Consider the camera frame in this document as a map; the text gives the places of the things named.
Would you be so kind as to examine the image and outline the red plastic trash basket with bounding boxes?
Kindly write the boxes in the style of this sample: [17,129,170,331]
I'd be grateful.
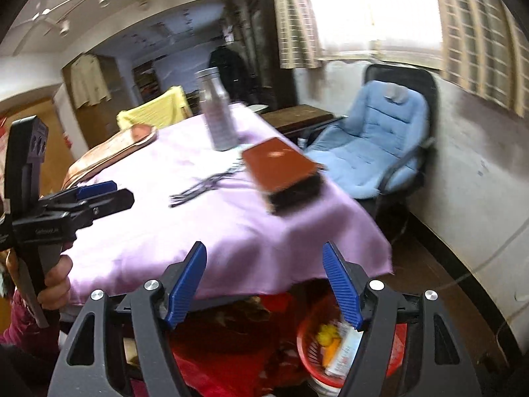
[295,296,409,389]

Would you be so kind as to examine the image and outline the steel water bottle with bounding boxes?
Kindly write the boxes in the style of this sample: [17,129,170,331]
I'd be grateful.
[195,67,238,152]

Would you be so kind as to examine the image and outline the purple bed sheet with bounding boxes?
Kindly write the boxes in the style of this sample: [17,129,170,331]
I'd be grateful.
[69,116,393,305]

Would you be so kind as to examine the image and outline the window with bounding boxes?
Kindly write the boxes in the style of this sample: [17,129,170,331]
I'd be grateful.
[310,0,443,70]

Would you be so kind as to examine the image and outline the hanging beige jacket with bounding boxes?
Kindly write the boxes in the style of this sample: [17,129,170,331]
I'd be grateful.
[70,54,111,109]

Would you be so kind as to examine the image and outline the yellow foam fruit net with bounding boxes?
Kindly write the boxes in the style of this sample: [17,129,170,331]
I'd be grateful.
[316,324,341,348]

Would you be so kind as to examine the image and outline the brown leather notebook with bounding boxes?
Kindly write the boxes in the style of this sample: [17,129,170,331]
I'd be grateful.
[241,137,323,213]

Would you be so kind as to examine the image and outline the brown floral pillow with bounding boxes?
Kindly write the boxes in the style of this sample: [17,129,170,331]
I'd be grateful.
[61,124,158,190]

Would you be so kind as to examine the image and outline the dark wooden bedside table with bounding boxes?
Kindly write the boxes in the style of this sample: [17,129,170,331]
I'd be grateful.
[261,105,335,134]

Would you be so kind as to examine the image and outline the blue cushioned chair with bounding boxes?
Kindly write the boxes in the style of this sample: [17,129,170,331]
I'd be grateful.
[298,64,438,216]

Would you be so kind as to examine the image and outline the beige checked curtain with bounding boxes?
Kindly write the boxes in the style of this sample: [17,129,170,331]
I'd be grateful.
[274,0,320,69]
[437,0,528,120]

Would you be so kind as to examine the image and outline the hanging black coat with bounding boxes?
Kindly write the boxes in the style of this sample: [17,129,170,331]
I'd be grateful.
[209,45,254,104]

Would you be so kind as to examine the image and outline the orange brown small box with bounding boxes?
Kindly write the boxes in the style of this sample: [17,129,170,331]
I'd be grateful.
[322,338,341,368]

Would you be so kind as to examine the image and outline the beige checked left curtain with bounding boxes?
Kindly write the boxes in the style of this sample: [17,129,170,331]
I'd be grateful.
[274,0,320,69]

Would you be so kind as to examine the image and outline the white medicine box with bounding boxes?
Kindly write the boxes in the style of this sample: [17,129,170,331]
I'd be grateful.
[325,323,363,377]

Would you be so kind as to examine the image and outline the person's left hand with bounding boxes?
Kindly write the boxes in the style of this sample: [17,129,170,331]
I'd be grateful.
[5,249,74,312]

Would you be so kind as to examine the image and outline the beige checked right curtain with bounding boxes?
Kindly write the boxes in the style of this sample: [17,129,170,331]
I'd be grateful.
[437,0,528,120]

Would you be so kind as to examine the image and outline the yellow cloth covered chair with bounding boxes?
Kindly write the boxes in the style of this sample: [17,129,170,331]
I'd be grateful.
[117,85,193,130]

